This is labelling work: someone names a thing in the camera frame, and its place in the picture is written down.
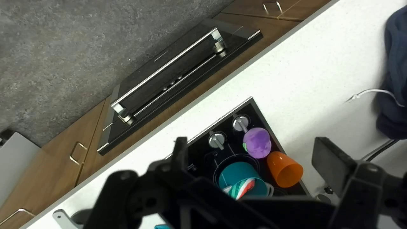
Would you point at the striped cloth in pot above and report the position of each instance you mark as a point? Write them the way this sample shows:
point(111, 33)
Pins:
point(241, 188)

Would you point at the teal pot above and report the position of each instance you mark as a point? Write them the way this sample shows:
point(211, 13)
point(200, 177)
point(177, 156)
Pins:
point(239, 170)

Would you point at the wooden lower cabinets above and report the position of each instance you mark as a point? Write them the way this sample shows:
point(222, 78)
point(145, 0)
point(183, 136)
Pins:
point(72, 156)

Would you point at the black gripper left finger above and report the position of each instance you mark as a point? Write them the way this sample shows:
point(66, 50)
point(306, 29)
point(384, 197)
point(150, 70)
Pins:
point(166, 189)

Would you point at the black induction cooktop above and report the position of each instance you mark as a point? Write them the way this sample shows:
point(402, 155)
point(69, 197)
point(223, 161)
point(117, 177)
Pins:
point(222, 144)

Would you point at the black pot with grey handle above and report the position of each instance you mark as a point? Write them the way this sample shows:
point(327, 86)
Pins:
point(72, 221)

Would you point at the black built-in oven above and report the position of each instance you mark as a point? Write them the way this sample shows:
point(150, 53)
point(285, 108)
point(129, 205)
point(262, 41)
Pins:
point(180, 67)

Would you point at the dark blue cloth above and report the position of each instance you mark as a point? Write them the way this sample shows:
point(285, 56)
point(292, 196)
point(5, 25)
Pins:
point(392, 119)

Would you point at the purple plush toy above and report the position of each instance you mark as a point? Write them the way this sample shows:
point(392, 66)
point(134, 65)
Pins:
point(257, 142)

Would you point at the orange plastic cup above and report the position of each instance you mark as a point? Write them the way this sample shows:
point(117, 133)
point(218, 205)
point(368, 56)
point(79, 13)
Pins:
point(284, 169)

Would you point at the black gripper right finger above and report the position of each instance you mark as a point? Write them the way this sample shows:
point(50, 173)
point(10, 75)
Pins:
point(365, 189)

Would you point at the white dishwasher front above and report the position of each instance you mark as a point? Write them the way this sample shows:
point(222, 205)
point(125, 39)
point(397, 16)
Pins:
point(16, 154)

